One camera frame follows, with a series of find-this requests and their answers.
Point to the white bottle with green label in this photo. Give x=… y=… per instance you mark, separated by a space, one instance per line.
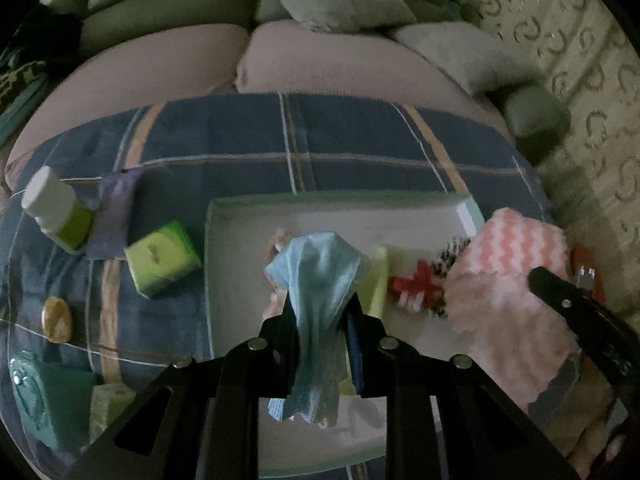
x=52 y=200

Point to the grey green sofa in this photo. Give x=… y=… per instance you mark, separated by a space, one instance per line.
x=165 y=60

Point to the leopard print scrunchie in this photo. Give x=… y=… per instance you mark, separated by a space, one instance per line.
x=450 y=260

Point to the black and white patterned cloth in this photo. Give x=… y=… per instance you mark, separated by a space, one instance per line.
x=17 y=82

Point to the green tissue pack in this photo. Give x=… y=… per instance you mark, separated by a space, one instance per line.
x=160 y=257

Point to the pink zigzag washcloth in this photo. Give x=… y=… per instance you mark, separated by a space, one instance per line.
x=505 y=280

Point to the blue face mask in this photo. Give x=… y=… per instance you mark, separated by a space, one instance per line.
x=320 y=290

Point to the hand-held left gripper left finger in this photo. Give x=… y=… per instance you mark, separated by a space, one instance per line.
x=280 y=340

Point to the orange object with metal tip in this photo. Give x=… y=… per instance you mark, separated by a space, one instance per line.
x=585 y=260

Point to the white tray with green rim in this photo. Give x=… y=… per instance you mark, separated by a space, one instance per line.
x=240 y=270

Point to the yellow green sponge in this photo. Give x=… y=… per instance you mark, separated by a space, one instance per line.
x=110 y=410

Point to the blue plaid blanket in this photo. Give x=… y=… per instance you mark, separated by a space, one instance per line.
x=225 y=135

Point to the teal embossed box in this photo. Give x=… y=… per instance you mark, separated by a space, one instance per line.
x=50 y=400

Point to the beige patterned curtain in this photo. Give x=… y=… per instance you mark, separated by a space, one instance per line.
x=575 y=60

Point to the light green cloth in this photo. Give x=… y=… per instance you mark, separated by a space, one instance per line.
x=381 y=280

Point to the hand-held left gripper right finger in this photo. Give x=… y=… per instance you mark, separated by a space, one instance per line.
x=355 y=360

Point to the purple packet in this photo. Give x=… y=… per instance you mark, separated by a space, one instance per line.
x=112 y=215

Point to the teal cushion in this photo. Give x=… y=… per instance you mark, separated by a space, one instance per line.
x=20 y=115

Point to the tan oval object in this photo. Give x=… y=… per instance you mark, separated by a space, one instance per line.
x=56 y=320

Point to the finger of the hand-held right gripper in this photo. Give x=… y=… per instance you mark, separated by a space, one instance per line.
x=565 y=295

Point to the red hair clip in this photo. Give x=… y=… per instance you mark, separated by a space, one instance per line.
x=415 y=285

